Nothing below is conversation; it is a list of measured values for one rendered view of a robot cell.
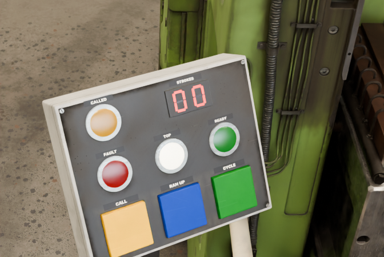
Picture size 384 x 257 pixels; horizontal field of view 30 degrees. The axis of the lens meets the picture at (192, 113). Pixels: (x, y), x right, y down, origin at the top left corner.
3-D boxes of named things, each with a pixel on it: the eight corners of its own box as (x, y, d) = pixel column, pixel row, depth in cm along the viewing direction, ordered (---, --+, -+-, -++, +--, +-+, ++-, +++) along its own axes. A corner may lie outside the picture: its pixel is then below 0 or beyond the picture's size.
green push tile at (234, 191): (258, 206, 125) (251, 165, 123) (220, 219, 122) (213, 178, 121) (253, 203, 126) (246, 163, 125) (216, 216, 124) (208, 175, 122)
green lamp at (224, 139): (238, 155, 122) (240, 136, 119) (210, 155, 121) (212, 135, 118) (236, 142, 124) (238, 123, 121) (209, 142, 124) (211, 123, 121)
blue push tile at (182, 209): (207, 224, 121) (199, 182, 120) (168, 239, 118) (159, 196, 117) (202, 222, 123) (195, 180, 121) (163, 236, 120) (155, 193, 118)
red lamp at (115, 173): (129, 190, 114) (129, 171, 111) (100, 190, 113) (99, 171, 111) (130, 176, 116) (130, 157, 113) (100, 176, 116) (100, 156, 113)
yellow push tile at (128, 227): (154, 243, 117) (145, 201, 116) (112, 259, 114) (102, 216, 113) (150, 240, 119) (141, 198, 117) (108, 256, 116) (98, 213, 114)
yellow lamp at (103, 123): (118, 139, 112) (118, 118, 109) (88, 139, 112) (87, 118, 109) (119, 126, 114) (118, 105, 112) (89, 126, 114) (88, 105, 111)
